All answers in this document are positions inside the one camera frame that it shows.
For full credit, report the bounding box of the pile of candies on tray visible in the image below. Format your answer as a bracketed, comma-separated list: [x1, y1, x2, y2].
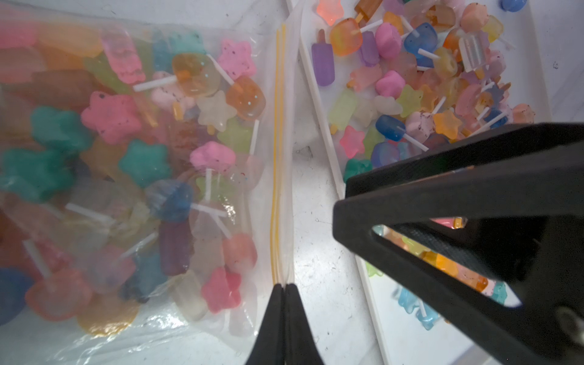
[309, 0, 537, 332]

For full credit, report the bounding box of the white plastic tray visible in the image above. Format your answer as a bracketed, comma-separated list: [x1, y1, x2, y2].
[284, 0, 553, 365]

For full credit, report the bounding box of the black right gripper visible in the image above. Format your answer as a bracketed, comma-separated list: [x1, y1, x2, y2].
[332, 122, 584, 365]

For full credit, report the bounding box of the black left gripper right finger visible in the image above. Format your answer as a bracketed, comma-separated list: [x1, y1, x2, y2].
[284, 284, 324, 365]

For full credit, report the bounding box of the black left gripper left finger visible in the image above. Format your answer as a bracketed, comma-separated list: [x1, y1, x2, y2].
[246, 284, 285, 365]

